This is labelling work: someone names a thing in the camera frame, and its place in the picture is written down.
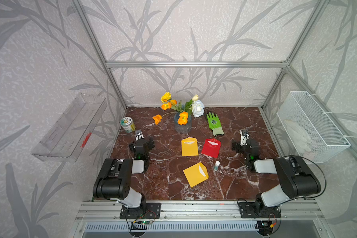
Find green white glue stick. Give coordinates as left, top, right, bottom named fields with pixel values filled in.
left=214, top=161, right=220, bottom=171

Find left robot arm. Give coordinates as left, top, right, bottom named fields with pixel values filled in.
left=93, top=138, right=155, bottom=211

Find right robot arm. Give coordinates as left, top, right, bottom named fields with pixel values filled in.
left=231, top=138, right=321, bottom=212

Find red envelope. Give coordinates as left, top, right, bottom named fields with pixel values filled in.
left=201, top=138, right=221, bottom=158

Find yellow envelope near vase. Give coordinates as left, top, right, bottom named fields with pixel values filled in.
left=181, top=137, right=199, bottom=156

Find yellow envelope front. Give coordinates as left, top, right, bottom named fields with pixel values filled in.
left=183, top=162, right=209, bottom=187

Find small tin can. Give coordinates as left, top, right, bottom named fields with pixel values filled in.
left=121, top=117, right=136, bottom=133

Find blue glass vase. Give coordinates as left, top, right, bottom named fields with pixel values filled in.
left=174, top=113, right=192, bottom=134

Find green work glove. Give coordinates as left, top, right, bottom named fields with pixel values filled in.
left=206, top=112, right=224, bottom=136

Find white cloth in basket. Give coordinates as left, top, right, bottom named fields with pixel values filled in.
left=284, top=120, right=312, bottom=154

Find artificial flower bouquet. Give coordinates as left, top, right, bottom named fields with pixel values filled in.
left=161, top=92, right=205, bottom=125

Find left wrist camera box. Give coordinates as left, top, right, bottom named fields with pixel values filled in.
left=135, top=130, right=144, bottom=141

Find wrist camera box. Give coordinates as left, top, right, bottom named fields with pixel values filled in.
left=135, top=130, right=144, bottom=141
left=240, top=130, right=250, bottom=146

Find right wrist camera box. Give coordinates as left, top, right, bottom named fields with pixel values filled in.
left=240, top=130, right=250, bottom=146

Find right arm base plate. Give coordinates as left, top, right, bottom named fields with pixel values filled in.
left=237, top=199, right=281, bottom=219

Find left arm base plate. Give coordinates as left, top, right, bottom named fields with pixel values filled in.
left=120, top=202, right=161, bottom=220

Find white wire basket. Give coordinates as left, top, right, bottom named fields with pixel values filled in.
left=277, top=91, right=351, bottom=164

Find clear plastic wall shelf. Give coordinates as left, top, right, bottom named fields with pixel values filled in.
left=31, top=93, right=108, bottom=162

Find aluminium front rail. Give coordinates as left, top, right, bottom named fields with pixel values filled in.
left=75, top=200, right=325, bottom=222

